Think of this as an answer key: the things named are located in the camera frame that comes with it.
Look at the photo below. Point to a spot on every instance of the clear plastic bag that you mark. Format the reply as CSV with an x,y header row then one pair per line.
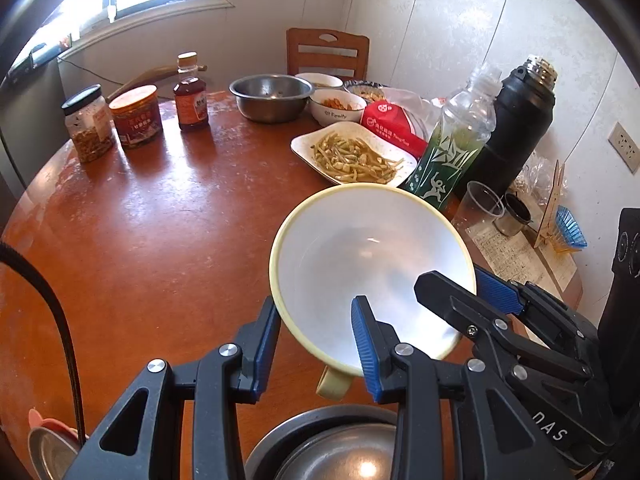
x,y
415,105

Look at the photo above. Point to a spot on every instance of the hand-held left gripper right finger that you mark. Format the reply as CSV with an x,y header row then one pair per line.
x,y
367,355

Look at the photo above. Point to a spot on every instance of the large white yellow-rimmed cup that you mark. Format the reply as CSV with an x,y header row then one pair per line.
x,y
350,250

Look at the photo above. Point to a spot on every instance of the small clear snack bag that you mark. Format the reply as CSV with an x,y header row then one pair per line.
x,y
537,175

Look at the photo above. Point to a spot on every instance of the black thermos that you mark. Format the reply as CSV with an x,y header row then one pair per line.
x,y
520,120

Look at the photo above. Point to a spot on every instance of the deep steel bowl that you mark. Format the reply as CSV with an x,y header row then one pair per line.
x,y
350,455

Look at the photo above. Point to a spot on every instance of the white plate of green beans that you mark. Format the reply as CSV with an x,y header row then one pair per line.
x,y
350,155

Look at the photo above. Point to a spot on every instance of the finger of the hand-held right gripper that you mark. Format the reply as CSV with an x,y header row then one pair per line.
x,y
450,300
497,292

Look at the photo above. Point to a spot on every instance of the brown wooden chair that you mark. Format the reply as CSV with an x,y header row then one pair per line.
x,y
300,55

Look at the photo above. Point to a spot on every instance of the white bowl with food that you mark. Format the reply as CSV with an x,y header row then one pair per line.
x,y
335,115

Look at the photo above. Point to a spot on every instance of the grey cabinet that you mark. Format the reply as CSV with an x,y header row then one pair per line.
x,y
25,125

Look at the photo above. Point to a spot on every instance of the clear plastic cup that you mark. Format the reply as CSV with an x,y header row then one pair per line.
x,y
477,210

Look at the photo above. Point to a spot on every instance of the nut jar with black lid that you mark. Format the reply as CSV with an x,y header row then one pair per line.
x,y
90,130

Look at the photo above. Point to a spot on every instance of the small steel cup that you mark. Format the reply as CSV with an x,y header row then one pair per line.
x,y
512,215

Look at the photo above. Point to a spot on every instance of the honey bottle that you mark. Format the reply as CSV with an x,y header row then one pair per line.
x,y
191,105

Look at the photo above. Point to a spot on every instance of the printed paper sheet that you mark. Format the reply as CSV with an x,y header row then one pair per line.
x,y
520,260

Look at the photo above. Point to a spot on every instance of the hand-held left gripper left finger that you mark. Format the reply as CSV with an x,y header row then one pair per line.
x,y
262,355

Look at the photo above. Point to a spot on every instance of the blue patterned bowl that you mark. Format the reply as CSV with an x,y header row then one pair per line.
x,y
367,92

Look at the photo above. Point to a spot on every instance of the white wall socket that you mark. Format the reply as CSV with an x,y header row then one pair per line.
x,y
625,145

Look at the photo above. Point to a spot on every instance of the red tissue pack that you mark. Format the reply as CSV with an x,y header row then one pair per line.
x,y
390,125

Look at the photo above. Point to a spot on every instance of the plain white bowl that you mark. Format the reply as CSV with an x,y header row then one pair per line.
x,y
320,80

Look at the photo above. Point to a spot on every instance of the small steel bowl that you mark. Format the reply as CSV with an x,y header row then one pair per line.
x,y
270,100

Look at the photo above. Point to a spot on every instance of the wooden stand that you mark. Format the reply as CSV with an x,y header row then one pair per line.
x,y
545,220

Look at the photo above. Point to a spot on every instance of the red food can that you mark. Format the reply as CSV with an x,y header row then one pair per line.
x,y
136,125

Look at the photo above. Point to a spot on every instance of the green plastic bottle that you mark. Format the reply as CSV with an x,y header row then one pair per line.
x,y
445,165

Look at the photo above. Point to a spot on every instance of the blue plastic basket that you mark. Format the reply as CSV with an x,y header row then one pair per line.
x,y
567,227

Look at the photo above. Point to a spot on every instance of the wide steel bowl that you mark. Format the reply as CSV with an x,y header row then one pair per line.
x,y
272,440

